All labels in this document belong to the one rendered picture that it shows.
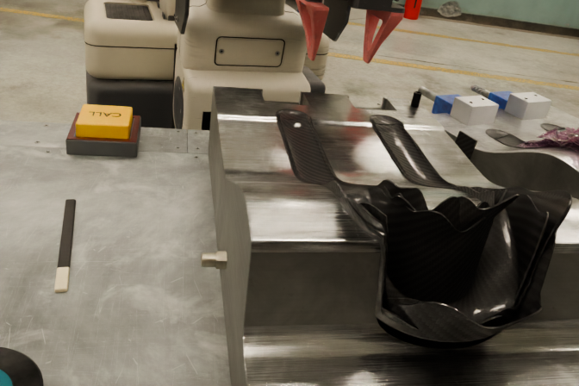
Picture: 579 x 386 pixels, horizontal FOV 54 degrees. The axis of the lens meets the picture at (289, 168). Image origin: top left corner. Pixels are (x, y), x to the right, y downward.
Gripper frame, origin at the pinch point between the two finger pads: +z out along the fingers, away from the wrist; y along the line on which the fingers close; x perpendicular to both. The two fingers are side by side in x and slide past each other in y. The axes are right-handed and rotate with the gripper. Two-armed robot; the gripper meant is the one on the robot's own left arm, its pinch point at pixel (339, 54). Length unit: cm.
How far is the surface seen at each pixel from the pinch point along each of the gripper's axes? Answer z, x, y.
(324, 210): -0.3, -37.0, -16.7
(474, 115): 5.5, -6.5, 18.2
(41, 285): 13.3, -25.3, -34.7
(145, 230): 13.2, -18.4, -25.8
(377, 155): 4.4, -20.1, -3.4
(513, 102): 5.1, -2.4, 27.7
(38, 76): 91, 247, -55
